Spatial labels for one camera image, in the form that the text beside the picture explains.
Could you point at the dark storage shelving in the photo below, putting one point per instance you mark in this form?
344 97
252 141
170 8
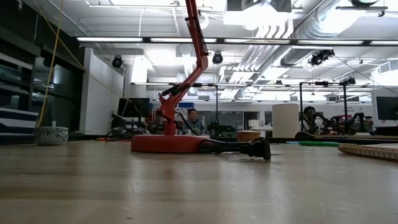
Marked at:
18 93

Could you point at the patterned ceramic bowl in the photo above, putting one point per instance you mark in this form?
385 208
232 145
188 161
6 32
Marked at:
51 137

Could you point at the person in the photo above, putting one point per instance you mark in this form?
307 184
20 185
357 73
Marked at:
193 119

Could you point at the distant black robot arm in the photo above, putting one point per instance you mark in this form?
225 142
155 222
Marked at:
220 128

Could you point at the red desk lamp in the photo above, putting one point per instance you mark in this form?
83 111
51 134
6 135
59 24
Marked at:
168 144

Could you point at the small yellow round container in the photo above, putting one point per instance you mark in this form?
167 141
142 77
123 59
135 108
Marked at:
248 136

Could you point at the white cylinder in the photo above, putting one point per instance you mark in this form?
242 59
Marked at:
285 121

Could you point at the black aluminium rig frame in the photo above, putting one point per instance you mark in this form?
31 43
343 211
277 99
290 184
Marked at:
146 40

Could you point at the green marker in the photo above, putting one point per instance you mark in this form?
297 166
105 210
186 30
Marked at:
320 144

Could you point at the distant black robot arms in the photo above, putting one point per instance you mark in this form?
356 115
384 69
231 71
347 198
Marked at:
337 124

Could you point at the white cased display screen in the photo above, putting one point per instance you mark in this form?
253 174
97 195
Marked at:
387 108

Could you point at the blue pen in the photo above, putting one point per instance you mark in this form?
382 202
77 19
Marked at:
291 143

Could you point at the distant black frame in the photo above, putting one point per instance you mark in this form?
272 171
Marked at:
211 84
321 83

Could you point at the pink spiral notebook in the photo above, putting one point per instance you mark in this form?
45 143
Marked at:
370 152

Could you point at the black computer monitor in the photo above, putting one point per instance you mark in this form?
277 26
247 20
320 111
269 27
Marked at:
133 107

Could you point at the orange pen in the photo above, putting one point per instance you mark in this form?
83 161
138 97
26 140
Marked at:
101 139

